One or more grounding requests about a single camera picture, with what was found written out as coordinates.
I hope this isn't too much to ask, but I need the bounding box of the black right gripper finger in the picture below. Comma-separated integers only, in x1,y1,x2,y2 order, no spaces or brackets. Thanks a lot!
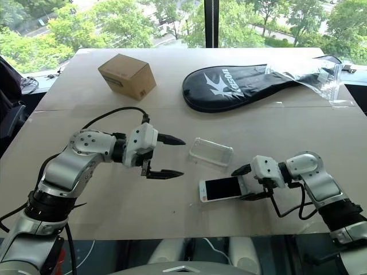
240,191,272,202
231,164,253,177

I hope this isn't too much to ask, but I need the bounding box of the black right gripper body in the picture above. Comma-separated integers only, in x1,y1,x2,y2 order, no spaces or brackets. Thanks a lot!
257,177,275,198

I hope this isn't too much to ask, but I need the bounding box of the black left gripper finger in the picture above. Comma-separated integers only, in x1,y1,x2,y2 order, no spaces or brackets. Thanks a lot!
145,169,185,180
157,132,186,146

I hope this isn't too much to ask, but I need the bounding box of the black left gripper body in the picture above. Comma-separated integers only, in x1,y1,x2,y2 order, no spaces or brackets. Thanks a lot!
136,148,156,177

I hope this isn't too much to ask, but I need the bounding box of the white smartphone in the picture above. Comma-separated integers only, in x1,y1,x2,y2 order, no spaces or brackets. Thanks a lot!
198,175,251,203

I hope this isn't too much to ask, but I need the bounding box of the clear plastic phone case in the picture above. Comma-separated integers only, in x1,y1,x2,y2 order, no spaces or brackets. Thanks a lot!
188,137,234,175

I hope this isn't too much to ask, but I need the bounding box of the white rounded robot leg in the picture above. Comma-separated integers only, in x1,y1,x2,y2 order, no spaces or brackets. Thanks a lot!
228,237,262,270
148,237,185,265

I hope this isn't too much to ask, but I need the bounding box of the black racket cover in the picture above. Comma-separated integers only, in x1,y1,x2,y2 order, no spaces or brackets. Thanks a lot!
181,56,342,113

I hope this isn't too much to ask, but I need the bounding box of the brown cardboard box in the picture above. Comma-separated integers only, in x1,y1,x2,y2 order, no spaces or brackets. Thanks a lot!
97,54,157,101

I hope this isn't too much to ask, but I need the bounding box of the clear plastic bag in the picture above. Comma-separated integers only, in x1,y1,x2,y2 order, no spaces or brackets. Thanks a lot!
265,54,344,109

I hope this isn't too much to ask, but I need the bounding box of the black bag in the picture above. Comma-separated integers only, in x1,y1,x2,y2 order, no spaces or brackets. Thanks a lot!
0,56,27,159

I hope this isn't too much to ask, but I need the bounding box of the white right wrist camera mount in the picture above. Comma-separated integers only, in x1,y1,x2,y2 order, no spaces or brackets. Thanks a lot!
251,155,287,189

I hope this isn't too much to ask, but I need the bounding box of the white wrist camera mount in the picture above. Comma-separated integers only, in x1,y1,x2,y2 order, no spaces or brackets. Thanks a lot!
251,155,287,189
123,122,159,168

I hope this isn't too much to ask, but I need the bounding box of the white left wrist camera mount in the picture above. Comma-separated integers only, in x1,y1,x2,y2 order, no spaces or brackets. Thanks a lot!
123,122,159,168

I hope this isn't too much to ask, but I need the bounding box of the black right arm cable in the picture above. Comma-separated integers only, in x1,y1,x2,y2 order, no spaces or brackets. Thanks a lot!
269,180,319,221

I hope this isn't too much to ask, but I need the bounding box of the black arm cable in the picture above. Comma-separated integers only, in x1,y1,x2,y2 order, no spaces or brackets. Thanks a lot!
269,180,319,221
81,106,152,131

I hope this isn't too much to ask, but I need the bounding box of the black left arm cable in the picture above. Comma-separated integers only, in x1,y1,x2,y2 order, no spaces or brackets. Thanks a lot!
81,106,152,131

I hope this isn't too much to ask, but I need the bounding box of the thin white cable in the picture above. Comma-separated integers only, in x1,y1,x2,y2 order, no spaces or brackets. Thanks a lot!
204,237,231,259

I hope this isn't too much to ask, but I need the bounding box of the black window frame post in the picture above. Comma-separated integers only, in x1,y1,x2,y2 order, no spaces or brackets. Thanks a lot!
204,0,220,49

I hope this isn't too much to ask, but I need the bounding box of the black tangled cable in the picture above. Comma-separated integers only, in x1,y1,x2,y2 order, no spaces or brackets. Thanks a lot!
21,75,40,94

